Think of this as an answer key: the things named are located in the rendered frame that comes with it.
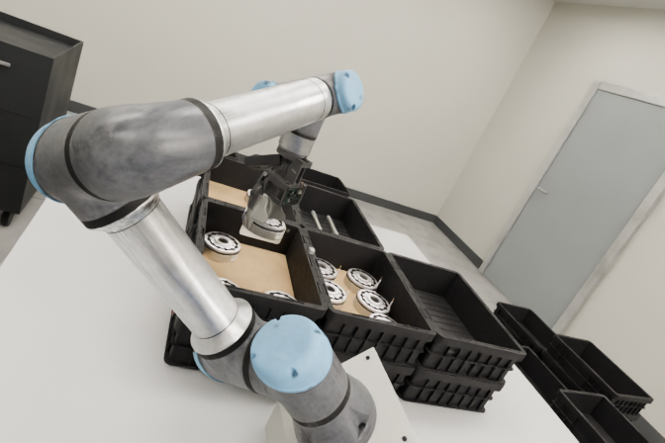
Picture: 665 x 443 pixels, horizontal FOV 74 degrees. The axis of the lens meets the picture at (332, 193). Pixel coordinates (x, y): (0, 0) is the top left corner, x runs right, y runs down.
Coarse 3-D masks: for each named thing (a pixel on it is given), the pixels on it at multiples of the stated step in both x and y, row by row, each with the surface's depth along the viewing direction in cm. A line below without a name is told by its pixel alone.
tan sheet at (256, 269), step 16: (240, 256) 122; (256, 256) 125; (272, 256) 129; (224, 272) 111; (240, 272) 115; (256, 272) 118; (272, 272) 121; (288, 272) 125; (256, 288) 111; (272, 288) 114; (288, 288) 117
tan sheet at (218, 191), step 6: (210, 186) 156; (216, 186) 158; (222, 186) 160; (228, 186) 162; (210, 192) 151; (216, 192) 153; (222, 192) 155; (228, 192) 157; (234, 192) 160; (240, 192) 162; (216, 198) 149; (222, 198) 151; (228, 198) 153; (234, 198) 155; (240, 198) 157; (240, 204) 153; (246, 204) 155
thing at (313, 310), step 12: (204, 204) 118; (216, 204) 122; (204, 216) 112; (204, 228) 106; (300, 228) 130; (204, 240) 101; (312, 264) 113; (312, 276) 108; (228, 288) 89; (240, 288) 91; (252, 300) 91; (264, 300) 92; (276, 300) 92; (288, 300) 94; (324, 300) 100; (300, 312) 95; (312, 312) 96; (324, 312) 97
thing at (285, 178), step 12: (288, 156) 96; (276, 168) 100; (288, 168) 98; (300, 168) 96; (264, 180) 99; (276, 180) 97; (288, 180) 98; (300, 180) 98; (264, 192) 102; (276, 192) 97; (288, 192) 97; (300, 192) 100; (276, 204) 97; (288, 204) 100
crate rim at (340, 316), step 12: (348, 240) 137; (384, 252) 140; (324, 288) 105; (408, 288) 124; (336, 312) 97; (348, 312) 99; (420, 312) 114; (348, 324) 99; (360, 324) 100; (372, 324) 101; (384, 324) 102; (396, 324) 103; (408, 336) 105; (420, 336) 106; (432, 336) 107
